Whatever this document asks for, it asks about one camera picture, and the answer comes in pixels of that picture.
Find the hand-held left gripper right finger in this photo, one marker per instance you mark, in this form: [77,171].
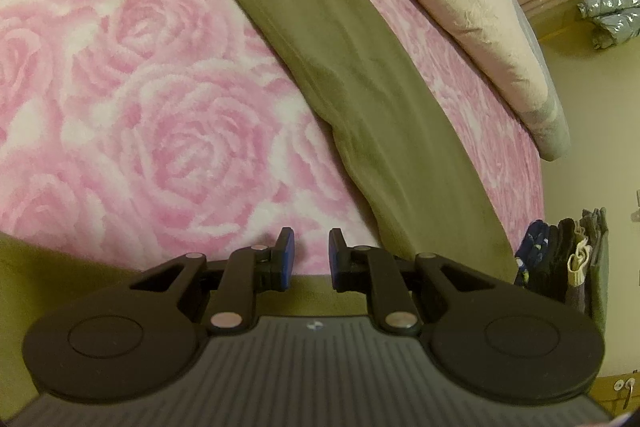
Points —
[336,262]

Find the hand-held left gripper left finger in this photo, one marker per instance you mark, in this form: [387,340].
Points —
[286,262]

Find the olive pants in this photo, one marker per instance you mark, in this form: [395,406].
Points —
[350,72]

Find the pink floral blanket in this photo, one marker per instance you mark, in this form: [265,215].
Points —
[150,107]

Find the row of hanging socks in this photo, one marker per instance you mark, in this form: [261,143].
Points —
[560,267]

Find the grey striped folded quilt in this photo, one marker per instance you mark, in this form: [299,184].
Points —
[450,7]

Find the silver puffer jacket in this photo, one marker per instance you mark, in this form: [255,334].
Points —
[610,14]

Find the metal wall hook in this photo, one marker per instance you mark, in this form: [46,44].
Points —
[620,385]
[631,383]

